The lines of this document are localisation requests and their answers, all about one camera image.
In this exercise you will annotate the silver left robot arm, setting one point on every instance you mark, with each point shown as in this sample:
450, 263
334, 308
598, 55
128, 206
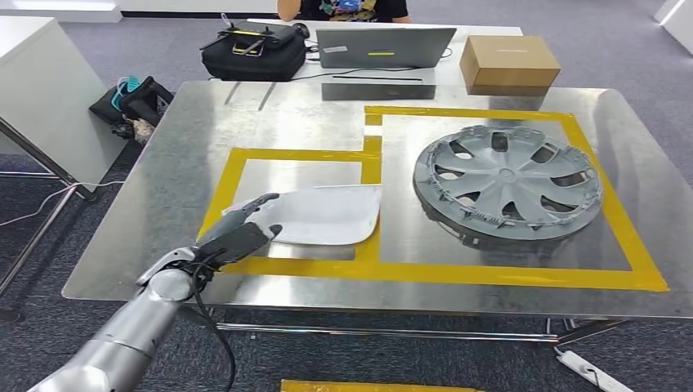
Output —
124, 335

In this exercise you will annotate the black remote controller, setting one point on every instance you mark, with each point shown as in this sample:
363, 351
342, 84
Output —
260, 33

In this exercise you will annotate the black carrying case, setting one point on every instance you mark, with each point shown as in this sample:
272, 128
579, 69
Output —
249, 65

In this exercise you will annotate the brown cardboard box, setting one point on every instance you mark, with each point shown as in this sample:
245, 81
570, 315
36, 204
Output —
509, 65

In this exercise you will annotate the steel workbench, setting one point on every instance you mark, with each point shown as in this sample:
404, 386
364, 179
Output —
162, 162

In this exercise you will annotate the grey laptop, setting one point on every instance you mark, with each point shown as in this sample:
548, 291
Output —
384, 48

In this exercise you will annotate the black bag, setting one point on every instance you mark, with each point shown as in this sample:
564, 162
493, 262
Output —
151, 103

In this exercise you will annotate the white plastic car part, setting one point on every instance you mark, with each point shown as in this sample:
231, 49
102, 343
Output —
325, 216

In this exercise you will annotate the teal plastic item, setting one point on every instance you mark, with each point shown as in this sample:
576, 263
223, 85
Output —
127, 86

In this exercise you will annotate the black computer mouse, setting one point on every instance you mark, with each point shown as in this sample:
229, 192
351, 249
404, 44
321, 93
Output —
301, 31

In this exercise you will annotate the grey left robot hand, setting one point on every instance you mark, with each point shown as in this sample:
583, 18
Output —
238, 243

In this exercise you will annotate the person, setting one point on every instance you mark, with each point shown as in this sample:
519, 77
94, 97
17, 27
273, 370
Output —
308, 8

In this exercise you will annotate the grey wheel hubcap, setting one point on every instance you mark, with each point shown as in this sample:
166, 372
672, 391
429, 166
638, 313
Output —
506, 176

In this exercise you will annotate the white power strip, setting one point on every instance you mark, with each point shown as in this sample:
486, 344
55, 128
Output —
590, 373

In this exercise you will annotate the white desk with metal legs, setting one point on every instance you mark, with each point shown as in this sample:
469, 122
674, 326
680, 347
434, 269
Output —
43, 92

